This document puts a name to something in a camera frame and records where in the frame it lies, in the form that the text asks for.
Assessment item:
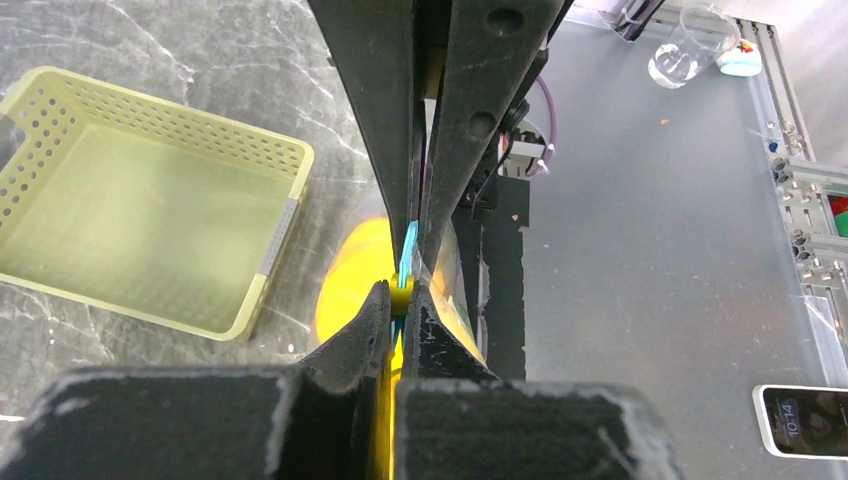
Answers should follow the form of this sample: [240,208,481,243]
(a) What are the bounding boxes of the yellow bell pepper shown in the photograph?
[314,216,395,343]

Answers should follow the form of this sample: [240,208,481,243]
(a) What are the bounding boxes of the smartphone with lit screen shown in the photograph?
[752,384,847,461]

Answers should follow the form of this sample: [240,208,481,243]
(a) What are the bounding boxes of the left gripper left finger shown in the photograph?
[0,279,393,480]

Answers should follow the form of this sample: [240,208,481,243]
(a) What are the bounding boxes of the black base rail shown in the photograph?
[453,66,531,382]

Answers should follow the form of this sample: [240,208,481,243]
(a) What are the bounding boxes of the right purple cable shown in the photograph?
[526,74,559,179]

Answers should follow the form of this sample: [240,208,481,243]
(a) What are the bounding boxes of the clear zip top bag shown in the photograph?
[300,245,497,479]

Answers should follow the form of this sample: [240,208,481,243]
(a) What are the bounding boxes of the pale green perforated basket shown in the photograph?
[1,66,315,341]

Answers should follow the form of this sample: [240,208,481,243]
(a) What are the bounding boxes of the green red toy blocks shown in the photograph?
[828,196,848,238]

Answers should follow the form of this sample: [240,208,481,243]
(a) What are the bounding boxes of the yellow bananas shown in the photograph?
[368,336,404,479]

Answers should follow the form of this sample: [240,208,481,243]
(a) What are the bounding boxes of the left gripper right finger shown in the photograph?
[394,287,682,479]

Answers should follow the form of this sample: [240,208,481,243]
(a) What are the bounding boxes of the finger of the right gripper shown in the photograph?
[418,1,571,270]
[309,0,424,262]

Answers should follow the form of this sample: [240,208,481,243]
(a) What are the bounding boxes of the clear glass cup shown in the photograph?
[647,2,741,89]

